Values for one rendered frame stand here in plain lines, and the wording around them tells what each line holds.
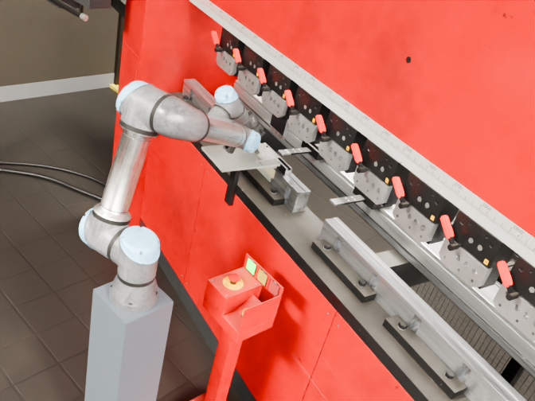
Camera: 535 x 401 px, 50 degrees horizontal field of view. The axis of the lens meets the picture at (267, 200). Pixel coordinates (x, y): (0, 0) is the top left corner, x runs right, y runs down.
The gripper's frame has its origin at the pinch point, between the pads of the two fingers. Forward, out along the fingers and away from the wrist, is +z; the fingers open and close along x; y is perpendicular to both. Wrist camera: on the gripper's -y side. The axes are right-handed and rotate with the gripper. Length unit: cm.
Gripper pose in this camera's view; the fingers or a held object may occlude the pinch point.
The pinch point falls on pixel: (254, 153)
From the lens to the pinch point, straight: 228.2
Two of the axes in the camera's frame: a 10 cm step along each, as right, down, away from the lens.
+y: 7.3, -6.7, 1.4
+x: -6.0, -5.3, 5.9
